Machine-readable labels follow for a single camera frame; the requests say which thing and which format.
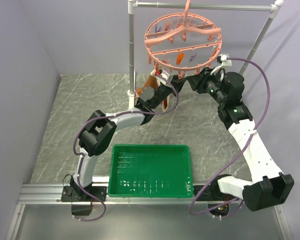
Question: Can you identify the orange clothes peg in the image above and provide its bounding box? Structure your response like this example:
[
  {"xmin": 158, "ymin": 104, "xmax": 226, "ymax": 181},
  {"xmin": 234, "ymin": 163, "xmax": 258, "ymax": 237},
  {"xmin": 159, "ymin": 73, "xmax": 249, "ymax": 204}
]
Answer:
[{"xmin": 176, "ymin": 51, "xmax": 185, "ymax": 66}]

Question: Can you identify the green plastic tray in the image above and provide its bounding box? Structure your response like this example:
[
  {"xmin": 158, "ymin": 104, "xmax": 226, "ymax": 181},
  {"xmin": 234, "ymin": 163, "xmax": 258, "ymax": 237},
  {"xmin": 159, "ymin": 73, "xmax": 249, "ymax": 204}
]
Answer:
[{"xmin": 107, "ymin": 144, "xmax": 194, "ymax": 198}]

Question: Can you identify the orange underwear with cream waistband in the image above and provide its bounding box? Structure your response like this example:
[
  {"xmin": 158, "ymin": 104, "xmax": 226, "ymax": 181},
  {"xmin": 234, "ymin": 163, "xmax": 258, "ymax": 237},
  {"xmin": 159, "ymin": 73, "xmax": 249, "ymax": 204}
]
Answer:
[{"xmin": 135, "ymin": 69, "xmax": 170, "ymax": 112}]

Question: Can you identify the purple clothes peg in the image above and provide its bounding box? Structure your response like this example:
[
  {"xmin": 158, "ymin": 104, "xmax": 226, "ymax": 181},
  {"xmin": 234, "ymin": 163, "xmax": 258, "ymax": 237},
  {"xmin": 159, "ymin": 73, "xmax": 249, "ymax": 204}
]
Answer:
[{"xmin": 189, "ymin": 53, "xmax": 199, "ymax": 63}]

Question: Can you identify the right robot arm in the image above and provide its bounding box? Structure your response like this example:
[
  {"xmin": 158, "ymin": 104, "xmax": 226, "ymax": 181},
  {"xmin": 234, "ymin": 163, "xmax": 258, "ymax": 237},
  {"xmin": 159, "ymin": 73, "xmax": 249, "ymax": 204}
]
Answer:
[{"xmin": 186, "ymin": 67, "xmax": 295, "ymax": 212}]

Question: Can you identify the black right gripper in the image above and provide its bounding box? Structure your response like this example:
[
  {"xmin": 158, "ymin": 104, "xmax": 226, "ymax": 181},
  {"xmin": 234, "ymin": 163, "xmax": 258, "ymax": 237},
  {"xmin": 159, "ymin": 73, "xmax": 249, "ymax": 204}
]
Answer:
[{"xmin": 185, "ymin": 67, "xmax": 227, "ymax": 106}]

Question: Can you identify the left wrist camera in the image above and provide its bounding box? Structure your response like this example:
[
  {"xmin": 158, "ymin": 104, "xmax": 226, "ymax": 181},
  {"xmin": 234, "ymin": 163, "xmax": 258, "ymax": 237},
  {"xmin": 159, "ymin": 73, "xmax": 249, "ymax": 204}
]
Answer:
[{"xmin": 154, "ymin": 69, "xmax": 173, "ymax": 82}]

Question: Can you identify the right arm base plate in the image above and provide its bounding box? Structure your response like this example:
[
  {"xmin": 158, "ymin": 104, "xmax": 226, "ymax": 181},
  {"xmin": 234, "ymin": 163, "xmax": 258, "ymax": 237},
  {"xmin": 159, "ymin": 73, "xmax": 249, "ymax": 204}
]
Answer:
[{"xmin": 193, "ymin": 183, "xmax": 240, "ymax": 216}]

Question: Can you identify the pink round clip hanger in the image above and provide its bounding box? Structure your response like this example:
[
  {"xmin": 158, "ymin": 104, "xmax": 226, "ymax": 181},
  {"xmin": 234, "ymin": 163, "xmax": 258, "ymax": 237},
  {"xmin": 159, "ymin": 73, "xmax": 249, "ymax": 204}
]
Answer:
[{"xmin": 144, "ymin": 0, "xmax": 223, "ymax": 74}]

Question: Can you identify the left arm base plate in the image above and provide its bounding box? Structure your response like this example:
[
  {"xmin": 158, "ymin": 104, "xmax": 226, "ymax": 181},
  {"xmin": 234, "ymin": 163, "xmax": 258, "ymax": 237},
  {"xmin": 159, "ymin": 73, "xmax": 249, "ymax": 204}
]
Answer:
[{"xmin": 60, "ymin": 185, "xmax": 107, "ymax": 217}]

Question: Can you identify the metal clothes rack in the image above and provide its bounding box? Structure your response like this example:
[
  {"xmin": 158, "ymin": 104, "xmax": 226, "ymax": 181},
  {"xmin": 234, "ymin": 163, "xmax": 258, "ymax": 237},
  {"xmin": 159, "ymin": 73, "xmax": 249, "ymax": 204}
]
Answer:
[{"xmin": 127, "ymin": 0, "xmax": 284, "ymax": 107}]

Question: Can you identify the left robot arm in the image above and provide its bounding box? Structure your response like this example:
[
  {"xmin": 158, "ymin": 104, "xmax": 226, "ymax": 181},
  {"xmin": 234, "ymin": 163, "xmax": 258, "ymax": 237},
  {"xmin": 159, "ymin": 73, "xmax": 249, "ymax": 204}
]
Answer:
[{"xmin": 70, "ymin": 71, "xmax": 186, "ymax": 202}]

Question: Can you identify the aluminium frame rail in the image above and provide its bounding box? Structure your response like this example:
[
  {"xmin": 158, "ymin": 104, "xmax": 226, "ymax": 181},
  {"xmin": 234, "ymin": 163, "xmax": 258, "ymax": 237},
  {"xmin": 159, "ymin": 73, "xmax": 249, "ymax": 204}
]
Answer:
[{"xmin": 4, "ymin": 182, "xmax": 296, "ymax": 240}]

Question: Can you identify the pink clothes peg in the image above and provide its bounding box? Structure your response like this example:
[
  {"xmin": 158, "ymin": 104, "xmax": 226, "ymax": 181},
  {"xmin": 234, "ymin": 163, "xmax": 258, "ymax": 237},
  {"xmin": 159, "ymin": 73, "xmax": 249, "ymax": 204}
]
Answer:
[
  {"xmin": 177, "ymin": 70, "xmax": 187, "ymax": 80},
  {"xmin": 153, "ymin": 62, "xmax": 161, "ymax": 74}
]

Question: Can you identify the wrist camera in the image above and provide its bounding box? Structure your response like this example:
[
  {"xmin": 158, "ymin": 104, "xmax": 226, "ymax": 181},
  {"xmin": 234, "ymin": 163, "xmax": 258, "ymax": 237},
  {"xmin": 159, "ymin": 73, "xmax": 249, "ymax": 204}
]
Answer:
[
  {"xmin": 210, "ymin": 54, "xmax": 232, "ymax": 75},
  {"xmin": 154, "ymin": 69, "xmax": 173, "ymax": 82}
]

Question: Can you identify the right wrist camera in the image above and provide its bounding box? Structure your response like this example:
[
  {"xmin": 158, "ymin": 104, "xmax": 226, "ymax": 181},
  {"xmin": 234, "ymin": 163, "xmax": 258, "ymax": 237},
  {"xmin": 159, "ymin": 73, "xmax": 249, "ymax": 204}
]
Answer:
[{"xmin": 210, "ymin": 54, "xmax": 232, "ymax": 75}]

